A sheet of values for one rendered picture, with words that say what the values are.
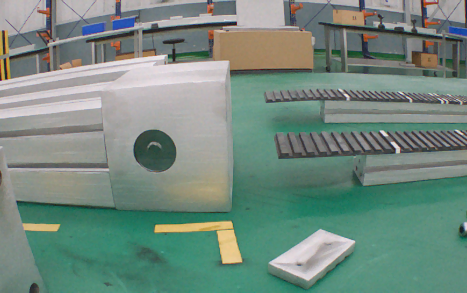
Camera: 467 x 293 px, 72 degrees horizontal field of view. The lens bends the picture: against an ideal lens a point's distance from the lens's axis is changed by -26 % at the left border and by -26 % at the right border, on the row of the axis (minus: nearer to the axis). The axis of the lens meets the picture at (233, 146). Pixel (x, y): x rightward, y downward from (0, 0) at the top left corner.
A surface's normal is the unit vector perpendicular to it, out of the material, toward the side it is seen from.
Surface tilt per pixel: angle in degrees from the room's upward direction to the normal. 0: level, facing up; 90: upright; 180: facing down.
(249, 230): 0
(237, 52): 90
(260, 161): 0
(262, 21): 89
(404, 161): 90
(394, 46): 90
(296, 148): 0
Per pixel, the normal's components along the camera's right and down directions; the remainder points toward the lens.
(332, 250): -0.04, -0.94
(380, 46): 0.11, 0.32
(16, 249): 0.99, 0.01
